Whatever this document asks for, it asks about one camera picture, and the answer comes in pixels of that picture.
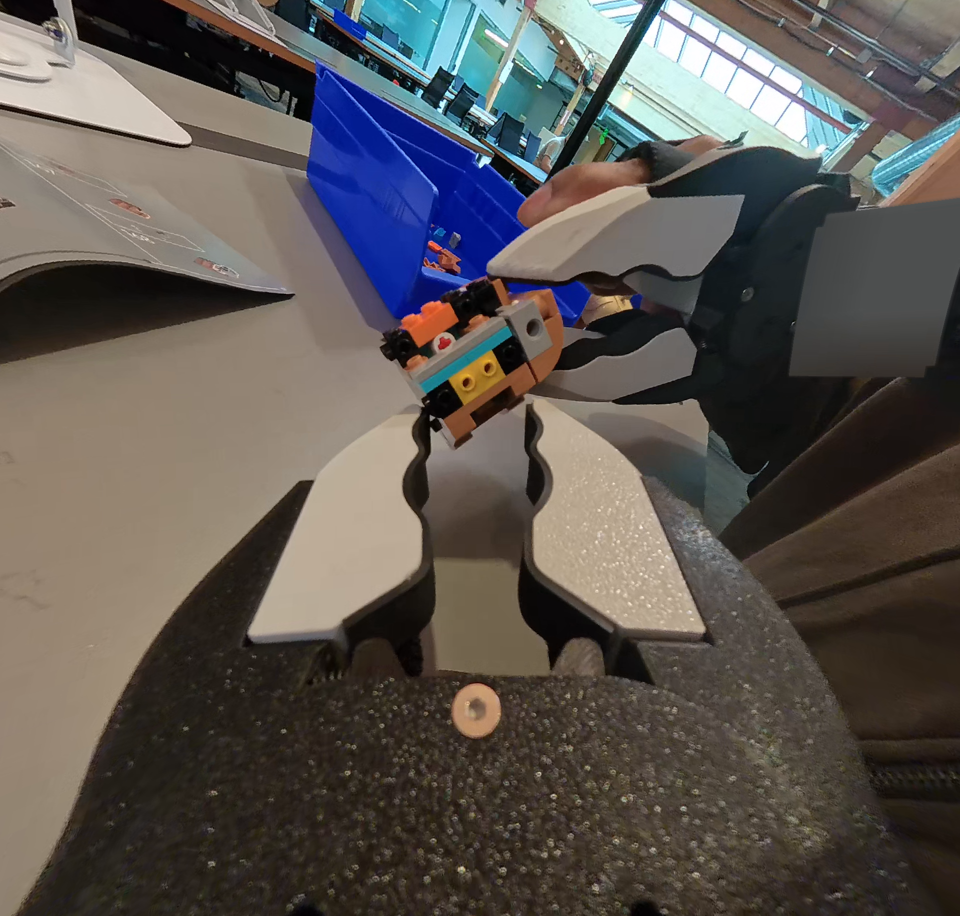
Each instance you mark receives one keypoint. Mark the row of black office chairs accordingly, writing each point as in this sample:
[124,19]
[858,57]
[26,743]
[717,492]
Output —
[510,132]

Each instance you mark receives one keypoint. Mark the spiral duct behind glass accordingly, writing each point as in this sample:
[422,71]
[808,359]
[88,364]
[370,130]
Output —
[915,158]

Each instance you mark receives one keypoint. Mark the pile of loose bricks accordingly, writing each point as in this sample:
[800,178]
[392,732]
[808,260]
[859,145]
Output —
[442,252]

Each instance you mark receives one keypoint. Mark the grey instruction booklet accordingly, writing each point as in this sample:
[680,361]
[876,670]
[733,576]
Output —
[90,225]

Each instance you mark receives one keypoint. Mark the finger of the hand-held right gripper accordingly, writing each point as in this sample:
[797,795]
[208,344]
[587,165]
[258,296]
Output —
[600,233]
[637,368]

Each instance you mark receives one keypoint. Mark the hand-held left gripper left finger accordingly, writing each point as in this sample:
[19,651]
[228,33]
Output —
[345,541]

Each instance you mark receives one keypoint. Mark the blue plastic bin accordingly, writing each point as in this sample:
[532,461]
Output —
[367,180]

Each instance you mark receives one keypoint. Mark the brown background desk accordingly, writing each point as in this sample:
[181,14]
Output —
[337,53]

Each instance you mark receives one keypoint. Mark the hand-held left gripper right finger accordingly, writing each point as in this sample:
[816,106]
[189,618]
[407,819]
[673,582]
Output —
[607,548]

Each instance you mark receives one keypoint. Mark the person's right hand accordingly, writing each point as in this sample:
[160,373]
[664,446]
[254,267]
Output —
[585,188]

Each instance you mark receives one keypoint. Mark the clear acrylic stand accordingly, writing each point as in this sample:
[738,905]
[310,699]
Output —
[61,23]

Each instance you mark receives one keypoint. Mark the person's brown jacket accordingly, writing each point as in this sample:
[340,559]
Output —
[862,556]

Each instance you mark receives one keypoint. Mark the colourful toy brick build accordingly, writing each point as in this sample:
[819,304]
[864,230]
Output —
[480,361]

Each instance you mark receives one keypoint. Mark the grey desk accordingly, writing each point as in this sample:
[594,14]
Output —
[150,443]

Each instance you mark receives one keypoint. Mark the white tablet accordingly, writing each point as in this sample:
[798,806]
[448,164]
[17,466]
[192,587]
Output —
[97,98]

